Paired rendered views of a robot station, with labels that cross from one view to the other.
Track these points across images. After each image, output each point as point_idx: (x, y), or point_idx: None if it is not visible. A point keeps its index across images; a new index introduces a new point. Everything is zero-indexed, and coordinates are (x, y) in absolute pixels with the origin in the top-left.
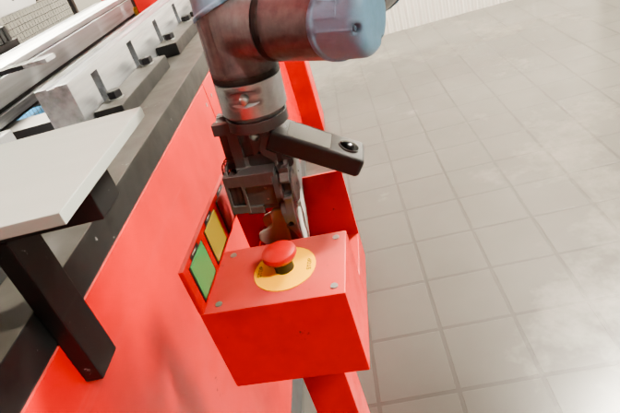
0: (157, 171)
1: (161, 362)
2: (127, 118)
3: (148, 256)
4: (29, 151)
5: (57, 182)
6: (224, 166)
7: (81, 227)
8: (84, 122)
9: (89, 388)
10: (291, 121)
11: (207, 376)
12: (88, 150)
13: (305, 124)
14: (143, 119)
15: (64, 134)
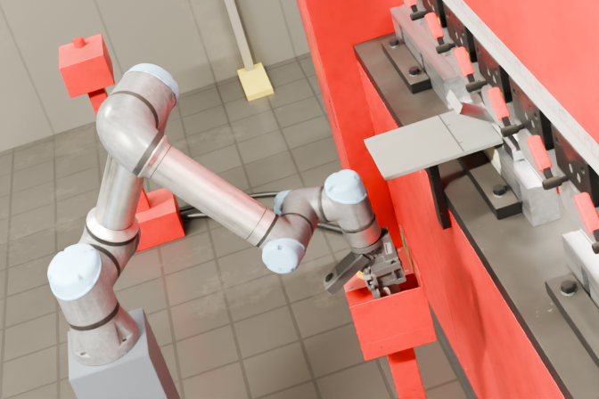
0: (495, 287)
1: (471, 285)
2: (382, 170)
3: (477, 272)
4: (419, 153)
5: (379, 145)
6: (397, 250)
7: (462, 211)
8: (410, 168)
9: None
10: (355, 259)
11: (491, 347)
12: (383, 156)
13: (348, 265)
14: (528, 293)
15: (413, 162)
